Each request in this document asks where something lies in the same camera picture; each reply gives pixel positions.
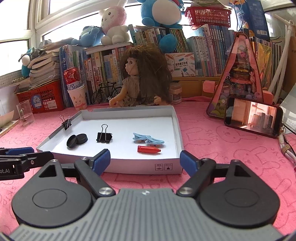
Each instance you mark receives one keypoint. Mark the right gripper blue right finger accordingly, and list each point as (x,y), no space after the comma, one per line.
(200,172)

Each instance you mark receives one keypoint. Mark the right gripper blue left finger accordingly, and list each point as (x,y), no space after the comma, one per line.
(89,171)

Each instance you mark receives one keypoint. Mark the black round disc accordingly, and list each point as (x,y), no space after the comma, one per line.
(72,141)
(81,138)

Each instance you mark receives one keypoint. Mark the black binder clip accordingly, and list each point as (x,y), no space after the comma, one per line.
(66,122)
(104,136)

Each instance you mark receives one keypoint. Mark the red crayon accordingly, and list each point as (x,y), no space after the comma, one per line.
(148,149)

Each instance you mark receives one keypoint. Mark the black binder clip on rim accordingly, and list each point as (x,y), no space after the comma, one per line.
(66,122)

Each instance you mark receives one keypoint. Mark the clear glass mug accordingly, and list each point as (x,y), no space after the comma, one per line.
(25,113)

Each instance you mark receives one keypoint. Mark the white cardboard tray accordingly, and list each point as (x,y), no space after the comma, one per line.
(159,122)

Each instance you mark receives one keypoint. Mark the red plastic crate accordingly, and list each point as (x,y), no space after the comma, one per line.
(44,99)

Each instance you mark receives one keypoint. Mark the smartphone playing video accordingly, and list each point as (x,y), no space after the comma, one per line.
(253,116)

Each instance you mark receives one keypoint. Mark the white paper cat cup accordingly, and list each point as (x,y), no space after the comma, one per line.
(78,98)

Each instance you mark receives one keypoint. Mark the black miniature bicycle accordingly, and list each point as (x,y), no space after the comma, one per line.
(106,91)

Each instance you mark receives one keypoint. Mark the small brown jar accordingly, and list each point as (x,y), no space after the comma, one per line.
(175,93)

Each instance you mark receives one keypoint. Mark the red Budweiser can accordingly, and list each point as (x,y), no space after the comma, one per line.
(72,78)

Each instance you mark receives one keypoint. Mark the stack of books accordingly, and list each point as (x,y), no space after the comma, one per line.
(44,61)

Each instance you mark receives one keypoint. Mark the pink triangular dollhouse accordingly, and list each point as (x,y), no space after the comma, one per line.
(240,78)

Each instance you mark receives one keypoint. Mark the brown-haired doll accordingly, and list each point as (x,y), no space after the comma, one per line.
(146,78)

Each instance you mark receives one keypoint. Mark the small blue plush left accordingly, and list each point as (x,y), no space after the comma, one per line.
(25,59)

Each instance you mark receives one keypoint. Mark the white label printer box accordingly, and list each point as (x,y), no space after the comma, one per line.
(181,64)

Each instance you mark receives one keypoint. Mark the blue lying plush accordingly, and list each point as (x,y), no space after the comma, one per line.
(90,36)

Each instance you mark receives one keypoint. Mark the pink white bunny plush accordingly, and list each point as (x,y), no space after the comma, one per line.
(113,24)

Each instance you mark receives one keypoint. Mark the red plastic basket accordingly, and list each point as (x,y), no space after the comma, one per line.
(198,16)

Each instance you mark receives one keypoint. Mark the blue penguin plush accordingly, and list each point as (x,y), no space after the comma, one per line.
(163,13)

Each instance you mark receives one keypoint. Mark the blue cardboard box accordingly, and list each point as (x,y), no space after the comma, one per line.
(250,15)

